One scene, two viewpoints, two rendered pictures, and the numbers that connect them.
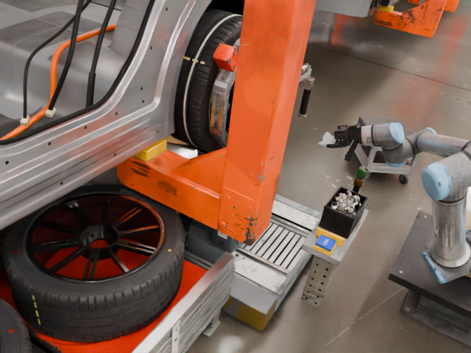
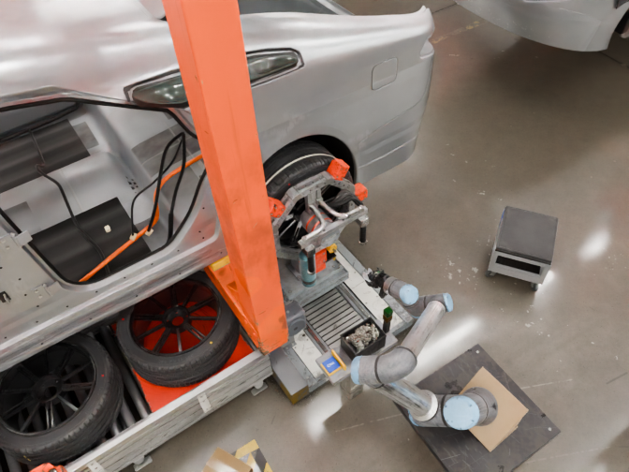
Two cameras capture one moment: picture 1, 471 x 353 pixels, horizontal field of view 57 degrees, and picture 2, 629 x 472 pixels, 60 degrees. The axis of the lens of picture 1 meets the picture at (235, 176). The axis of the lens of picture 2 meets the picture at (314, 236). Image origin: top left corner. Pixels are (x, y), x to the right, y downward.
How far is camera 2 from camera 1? 181 cm
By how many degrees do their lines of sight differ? 29
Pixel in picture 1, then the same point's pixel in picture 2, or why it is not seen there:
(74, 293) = (141, 360)
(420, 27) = not seen: outside the picture
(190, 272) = (241, 351)
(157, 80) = (215, 222)
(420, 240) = (449, 376)
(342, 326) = (358, 420)
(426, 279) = not seen: hidden behind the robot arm
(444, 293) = (426, 432)
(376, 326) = (387, 430)
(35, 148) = (114, 282)
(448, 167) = (360, 367)
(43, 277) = (130, 343)
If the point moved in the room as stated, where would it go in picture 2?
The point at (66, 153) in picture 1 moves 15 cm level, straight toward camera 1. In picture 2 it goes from (136, 282) to (126, 307)
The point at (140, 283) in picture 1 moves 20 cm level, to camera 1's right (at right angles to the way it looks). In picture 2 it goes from (181, 363) to (212, 381)
